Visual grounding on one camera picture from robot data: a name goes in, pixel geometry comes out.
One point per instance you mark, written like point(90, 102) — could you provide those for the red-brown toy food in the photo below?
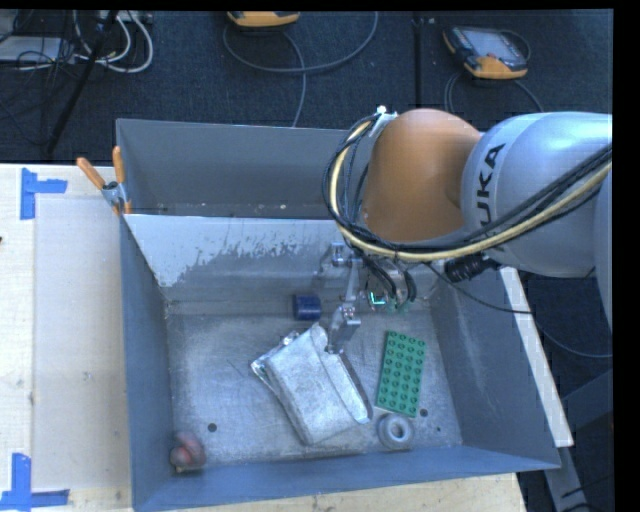
point(186, 451)

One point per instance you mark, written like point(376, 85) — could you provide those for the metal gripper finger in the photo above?
point(344, 327)

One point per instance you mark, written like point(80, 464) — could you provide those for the dark green flat block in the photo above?
point(401, 374)

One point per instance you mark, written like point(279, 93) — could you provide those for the small blue block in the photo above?
point(306, 307)

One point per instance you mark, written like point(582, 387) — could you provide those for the black cylinder on white bracket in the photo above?
point(467, 269)

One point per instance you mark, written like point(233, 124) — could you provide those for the grey metal bin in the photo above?
point(225, 400)

